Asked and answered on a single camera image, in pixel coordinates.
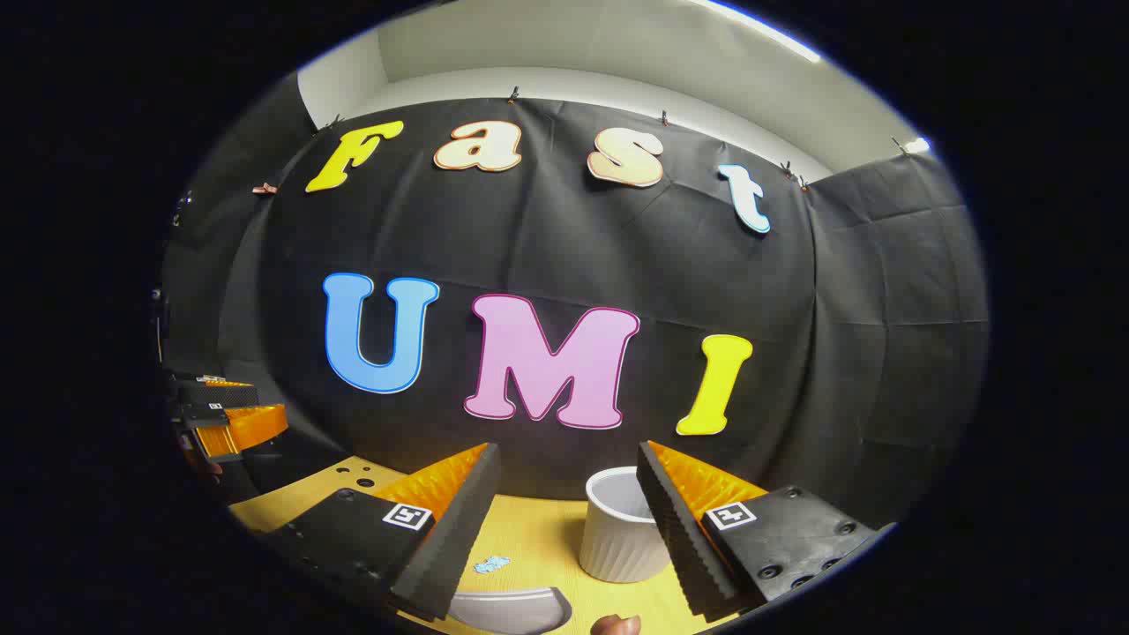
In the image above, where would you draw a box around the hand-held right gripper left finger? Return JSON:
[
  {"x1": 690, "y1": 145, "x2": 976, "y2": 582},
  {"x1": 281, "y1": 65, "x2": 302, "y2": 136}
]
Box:
[{"x1": 263, "y1": 443, "x2": 502, "y2": 622}]

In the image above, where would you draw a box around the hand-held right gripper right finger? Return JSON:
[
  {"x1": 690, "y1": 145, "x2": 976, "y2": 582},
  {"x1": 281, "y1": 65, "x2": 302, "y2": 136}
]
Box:
[{"x1": 635, "y1": 440, "x2": 897, "y2": 622}]

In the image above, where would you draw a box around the white ribbed garbage bin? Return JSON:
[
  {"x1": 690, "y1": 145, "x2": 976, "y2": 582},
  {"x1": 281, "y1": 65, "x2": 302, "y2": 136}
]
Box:
[{"x1": 579, "y1": 467, "x2": 676, "y2": 584}]

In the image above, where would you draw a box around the black backdrop cloth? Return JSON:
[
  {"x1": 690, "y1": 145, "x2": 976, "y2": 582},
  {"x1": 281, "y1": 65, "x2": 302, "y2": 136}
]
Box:
[{"x1": 159, "y1": 75, "x2": 991, "y2": 530}]

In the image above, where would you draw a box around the yellow wooden desktop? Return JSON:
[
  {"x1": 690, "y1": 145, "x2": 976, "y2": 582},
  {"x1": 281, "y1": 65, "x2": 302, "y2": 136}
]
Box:
[{"x1": 228, "y1": 454, "x2": 768, "y2": 635}]

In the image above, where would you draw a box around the grey plastic dustpan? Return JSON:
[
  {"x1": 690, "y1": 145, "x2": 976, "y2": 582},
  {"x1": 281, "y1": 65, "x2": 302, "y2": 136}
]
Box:
[{"x1": 448, "y1": 586, "x2": 572, "y2": 635}]

